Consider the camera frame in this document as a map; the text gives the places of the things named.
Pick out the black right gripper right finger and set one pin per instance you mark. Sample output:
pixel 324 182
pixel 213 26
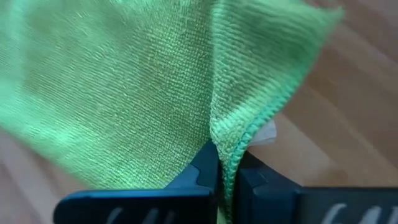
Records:
pixel 311 205

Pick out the green microfiber towel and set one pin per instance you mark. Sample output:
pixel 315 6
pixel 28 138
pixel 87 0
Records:
pixel 124 77

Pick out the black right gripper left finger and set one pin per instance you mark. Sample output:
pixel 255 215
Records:
pixel 140 205

